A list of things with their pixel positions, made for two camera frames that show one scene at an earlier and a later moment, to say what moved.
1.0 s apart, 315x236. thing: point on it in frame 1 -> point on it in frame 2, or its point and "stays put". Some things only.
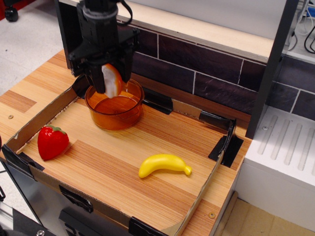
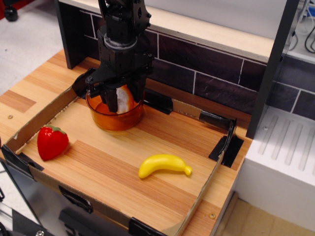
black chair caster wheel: (11, 14) stays put
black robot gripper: (102, 42) -> (120, 65)
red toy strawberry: (51, 140) stays put
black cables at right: (293, 34) stays put
